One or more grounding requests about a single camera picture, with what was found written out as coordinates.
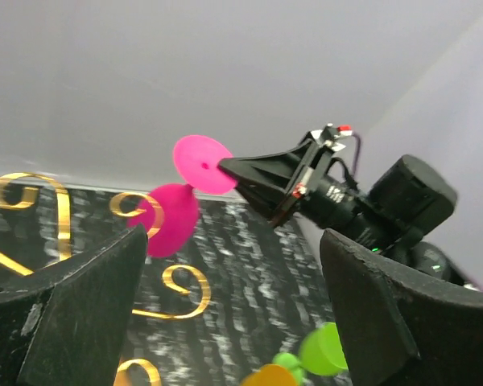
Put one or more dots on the gold wire wine glass rack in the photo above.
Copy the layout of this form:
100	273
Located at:
63	225

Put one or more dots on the green plastic wine glass front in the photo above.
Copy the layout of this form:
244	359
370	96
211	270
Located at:
291	363

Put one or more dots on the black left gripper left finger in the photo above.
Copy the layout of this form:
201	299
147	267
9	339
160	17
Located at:
66	324

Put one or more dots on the orange plastic wine glass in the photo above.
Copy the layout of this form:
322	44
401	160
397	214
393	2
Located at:
270	375

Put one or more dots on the magenta plastic wine glass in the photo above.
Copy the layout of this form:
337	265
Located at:
170	212

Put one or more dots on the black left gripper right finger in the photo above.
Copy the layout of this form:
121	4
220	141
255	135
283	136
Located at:
399	326

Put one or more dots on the green plastic wine glass rear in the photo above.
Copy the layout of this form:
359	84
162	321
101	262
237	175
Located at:
321	352

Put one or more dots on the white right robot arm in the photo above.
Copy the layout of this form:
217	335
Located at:
409	201

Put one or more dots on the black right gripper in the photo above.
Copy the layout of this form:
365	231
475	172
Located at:
321	187

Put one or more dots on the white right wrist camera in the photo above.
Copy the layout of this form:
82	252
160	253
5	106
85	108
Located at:
331	136

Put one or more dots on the green plastic wine glass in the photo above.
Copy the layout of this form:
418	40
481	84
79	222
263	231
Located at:
321	352
291	363

